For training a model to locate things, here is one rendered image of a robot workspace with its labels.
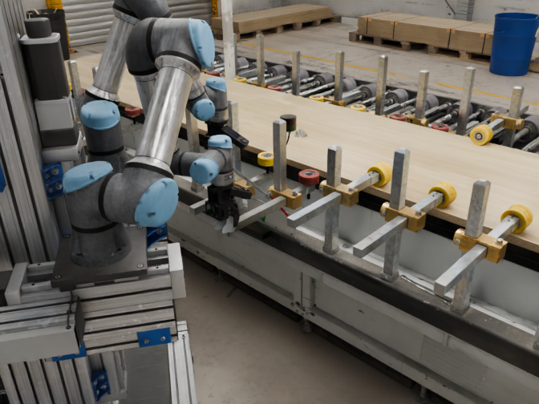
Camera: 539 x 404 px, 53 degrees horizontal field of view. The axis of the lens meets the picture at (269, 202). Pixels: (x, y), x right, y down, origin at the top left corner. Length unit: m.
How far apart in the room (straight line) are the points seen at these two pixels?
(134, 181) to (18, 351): 0.47
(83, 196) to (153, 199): 0.18
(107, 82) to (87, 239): 0.69
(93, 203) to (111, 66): 0.70
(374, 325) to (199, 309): 0.95
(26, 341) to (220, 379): 1.27
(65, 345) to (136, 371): 0.93
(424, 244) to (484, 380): 0.56
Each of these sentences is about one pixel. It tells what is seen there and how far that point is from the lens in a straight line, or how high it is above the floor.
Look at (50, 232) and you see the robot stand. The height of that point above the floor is 1.04.
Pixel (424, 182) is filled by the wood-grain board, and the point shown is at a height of 0.90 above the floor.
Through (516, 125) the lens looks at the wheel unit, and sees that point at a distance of 2.66.
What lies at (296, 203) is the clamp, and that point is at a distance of 1.99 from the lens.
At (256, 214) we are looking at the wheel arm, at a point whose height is 0.86.
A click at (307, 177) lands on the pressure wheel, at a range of 2.05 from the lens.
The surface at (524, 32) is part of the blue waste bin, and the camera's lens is 7.45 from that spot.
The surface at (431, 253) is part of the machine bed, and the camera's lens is 1.99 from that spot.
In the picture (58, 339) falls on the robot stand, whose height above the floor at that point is 0.93.
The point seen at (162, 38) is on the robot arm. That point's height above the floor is 1.52.
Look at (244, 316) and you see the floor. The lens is 2.79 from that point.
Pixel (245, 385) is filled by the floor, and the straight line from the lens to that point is 2.45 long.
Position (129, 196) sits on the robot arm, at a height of 1.24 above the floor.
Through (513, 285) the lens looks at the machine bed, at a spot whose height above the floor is 0.72.
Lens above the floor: 1.77
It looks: 27 degrees down
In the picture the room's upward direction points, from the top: 1 degrees counter-clockwise
